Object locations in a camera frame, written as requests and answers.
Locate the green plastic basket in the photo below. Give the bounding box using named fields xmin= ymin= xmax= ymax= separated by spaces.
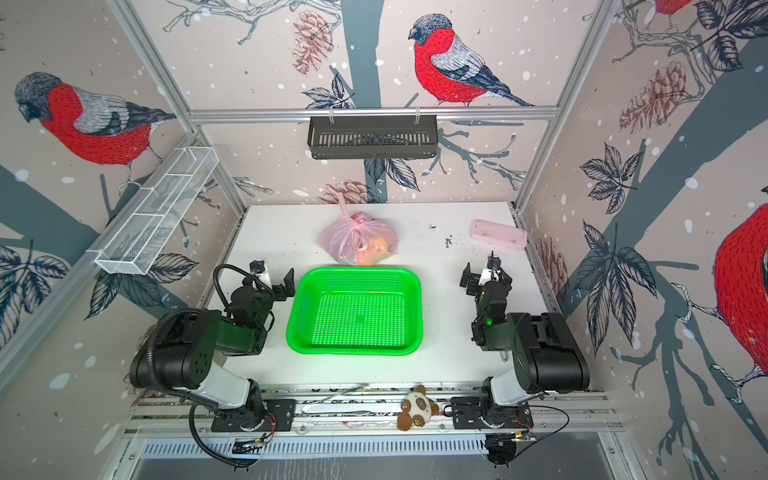
xmin=286 ymin=267 xmax=424 ymax=356

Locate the pink plastic bag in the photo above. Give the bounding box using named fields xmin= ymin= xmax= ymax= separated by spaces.
xmin=317 ymin=197 xmax=398 ymax=267

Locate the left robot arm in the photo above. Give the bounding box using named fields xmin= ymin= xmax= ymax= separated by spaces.
xmin=129 ymin=260 xmax=296 ymax=434

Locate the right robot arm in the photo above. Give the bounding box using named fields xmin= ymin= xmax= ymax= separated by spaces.
xmin=451 ymin=264 xmax=590 ymax=430

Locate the orange fruit in bag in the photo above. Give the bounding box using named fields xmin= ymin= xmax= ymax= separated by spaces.
xmin=357 ymin=237 xmax=390 ymax=266

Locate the pink rectangular box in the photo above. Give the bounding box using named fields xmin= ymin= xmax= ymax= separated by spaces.
xmin=469 ymin=219 xmax=528 ymax=250

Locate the plush panda toy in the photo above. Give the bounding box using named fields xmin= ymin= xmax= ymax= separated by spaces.
xmin=397 ymin=385 xmax=440 ymax=432

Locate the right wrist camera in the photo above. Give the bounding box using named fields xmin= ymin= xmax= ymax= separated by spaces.
xmin=485 ymin=252 xmax=503 ymax=280

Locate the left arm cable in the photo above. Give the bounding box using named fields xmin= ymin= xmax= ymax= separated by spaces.
xmin=212 ymin=263 xmax=265 ymax=313

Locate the white mesh wall shelf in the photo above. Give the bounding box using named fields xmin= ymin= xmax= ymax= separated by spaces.
xmin=95 ymin=146 xmax=219 ymax=275

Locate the black hanging wire basket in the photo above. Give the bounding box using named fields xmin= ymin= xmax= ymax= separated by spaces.
xmin=307 ymin=115 xmax=439 ymax=160

